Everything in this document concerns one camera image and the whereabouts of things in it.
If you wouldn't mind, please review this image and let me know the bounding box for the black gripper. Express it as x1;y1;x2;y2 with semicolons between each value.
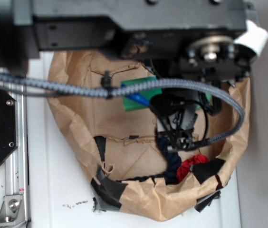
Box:
149;88;222;152

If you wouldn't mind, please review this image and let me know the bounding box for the brown paper-lined bowl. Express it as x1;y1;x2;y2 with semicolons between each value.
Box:
46;50;251;221

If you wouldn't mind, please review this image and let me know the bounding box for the thin black cable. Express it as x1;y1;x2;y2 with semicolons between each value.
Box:
0;80;58;98

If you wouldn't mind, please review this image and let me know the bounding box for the red crumpled cloth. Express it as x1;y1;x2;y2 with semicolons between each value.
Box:
175;154;209;183

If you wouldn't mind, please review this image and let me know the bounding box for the green rectangular block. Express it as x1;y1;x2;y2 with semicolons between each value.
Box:
120;76;162;111

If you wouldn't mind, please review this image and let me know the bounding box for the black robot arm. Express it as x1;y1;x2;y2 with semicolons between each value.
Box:
0;0;258;152

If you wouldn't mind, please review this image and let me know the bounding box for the grey braided cable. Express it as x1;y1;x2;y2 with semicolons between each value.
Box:
0;68;246;146

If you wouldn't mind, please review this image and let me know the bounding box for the metal corner bracket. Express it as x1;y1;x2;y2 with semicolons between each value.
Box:
0;194;25;227

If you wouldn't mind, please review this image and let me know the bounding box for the dark blue rope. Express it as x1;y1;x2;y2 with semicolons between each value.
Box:
124;138;182;185

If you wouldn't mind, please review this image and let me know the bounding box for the white tape on arm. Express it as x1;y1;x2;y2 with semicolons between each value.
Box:
233;19;268;57

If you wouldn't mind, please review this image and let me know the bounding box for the green textured ball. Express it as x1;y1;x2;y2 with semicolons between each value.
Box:
196;92;212;110

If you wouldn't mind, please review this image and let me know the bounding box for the aluminium extrusion rail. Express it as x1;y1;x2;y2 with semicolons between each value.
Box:
0;83;31;228

